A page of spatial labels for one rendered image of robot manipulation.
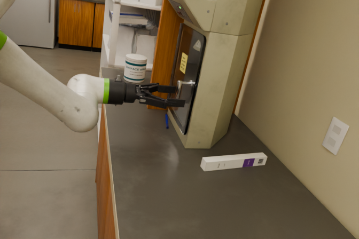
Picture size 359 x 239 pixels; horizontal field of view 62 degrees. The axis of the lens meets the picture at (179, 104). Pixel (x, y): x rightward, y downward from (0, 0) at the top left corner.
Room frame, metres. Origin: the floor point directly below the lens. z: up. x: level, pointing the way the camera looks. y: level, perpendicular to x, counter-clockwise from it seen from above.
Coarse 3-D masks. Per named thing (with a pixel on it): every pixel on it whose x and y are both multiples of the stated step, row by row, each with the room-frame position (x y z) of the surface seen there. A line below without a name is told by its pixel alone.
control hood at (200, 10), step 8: (168, 0) 1.31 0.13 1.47; (176, 0) 1.14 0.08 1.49; (184, 0) 1.02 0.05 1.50; (192, 0) 1.02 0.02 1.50; (200, 0) 1.03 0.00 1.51; (208, 0) 1.04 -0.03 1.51; (184, 8) 1.09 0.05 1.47; (192, 8) 1.02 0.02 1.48; (200, 8) 1.03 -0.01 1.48; (208, 8) 1.04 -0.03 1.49; (192, 16) 1.05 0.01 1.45; (200, 16) 1.03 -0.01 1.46; (208, 16) 1.04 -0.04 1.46; (192, 24) 1.15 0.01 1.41; (200, 24) 1.04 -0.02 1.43; (208, 24) 1.05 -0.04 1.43
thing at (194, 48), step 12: (180, 36) 1.32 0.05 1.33; (192, 36) 1.17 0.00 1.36; (204, 36) 1.07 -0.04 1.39; (180, 48) 1.29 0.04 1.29; (192, 48) 1.15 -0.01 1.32; (204, 48) 1.06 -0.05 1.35; (180, 60) 1.26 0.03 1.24; (192, 60) 1.12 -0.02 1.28; (180, 72) 1.24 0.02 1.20; (192, 72) 1.10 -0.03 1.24; (192, 84) 1.07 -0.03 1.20; (180, 96) 1.18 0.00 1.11; (192, 96) 1.05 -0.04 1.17; (180, 108) 1.15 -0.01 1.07; (180, 120) 1.12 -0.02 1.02
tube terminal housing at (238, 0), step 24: (216, 0) 1.05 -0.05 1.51; (240, 0) 1.08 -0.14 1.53; (216, 24) 1.06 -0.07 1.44; (240, 24) 1.09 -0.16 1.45; (216, 48) 1.06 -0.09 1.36; (240, 48) 1.15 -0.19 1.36; (216, 72) 1.07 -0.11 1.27; (240, 72) 1.23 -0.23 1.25; (216, 96) 1.08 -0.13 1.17; (192, 120) 1.05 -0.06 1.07; (216, 120) 1.09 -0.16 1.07; (192, 144) 1.06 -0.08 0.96
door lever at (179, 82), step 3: (177, 81) 1.08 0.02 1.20; (180, 81) 1.07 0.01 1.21; (183, 81) 1.09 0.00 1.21; (189, 81) 1.10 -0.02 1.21; (177, 84) 1.08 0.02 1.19; (180, 84) 1.07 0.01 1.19; (186, 84) 1.09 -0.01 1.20; (189, 84) 1.09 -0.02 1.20; (177, 87) 1.07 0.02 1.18; (180, 87) 1.07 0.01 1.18; (177, 90) 1.07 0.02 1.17; (180, 90) 1.08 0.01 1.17; (177, 93) 1.07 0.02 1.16; (180, 93) 1.08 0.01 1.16; (177, 96) 1.07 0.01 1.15
